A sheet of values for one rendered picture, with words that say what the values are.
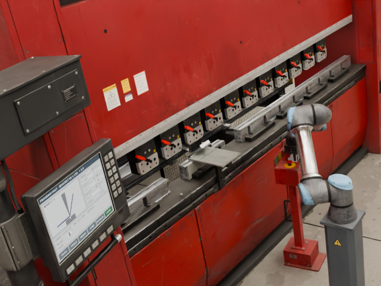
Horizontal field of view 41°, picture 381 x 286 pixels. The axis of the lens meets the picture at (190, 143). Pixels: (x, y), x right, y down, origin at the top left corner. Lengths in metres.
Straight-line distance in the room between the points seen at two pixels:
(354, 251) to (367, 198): 1.63
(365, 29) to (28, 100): 3.52
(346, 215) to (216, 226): 0.89
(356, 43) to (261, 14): 1.47
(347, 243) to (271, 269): 1.05
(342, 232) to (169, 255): 0.96
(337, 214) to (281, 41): 1.51
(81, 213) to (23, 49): 0.67
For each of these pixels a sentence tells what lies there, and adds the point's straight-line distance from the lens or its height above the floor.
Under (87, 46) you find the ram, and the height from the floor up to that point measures 1.86.
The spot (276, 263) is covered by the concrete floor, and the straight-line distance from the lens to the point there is 3.80.
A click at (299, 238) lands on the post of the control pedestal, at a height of 0.20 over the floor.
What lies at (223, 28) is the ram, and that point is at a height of 1.67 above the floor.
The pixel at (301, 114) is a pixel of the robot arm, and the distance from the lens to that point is 2.80.
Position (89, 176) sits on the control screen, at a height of 1.52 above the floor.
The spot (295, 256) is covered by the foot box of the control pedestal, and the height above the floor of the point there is 0.09.
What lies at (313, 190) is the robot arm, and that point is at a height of 0.98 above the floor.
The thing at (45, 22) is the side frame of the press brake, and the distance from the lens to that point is 2.15.
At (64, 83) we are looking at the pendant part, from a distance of 1.88.
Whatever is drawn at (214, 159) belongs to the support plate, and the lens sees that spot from 3.06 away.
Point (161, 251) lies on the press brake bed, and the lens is 2.94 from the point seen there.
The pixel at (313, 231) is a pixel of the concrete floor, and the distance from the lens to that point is 4.08.
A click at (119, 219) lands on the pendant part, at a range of 2.13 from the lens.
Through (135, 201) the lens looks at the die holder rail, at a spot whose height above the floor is 0.97.
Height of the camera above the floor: 2.34
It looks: 24 degrees down
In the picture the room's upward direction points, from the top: 11 degrees counter-clockwise
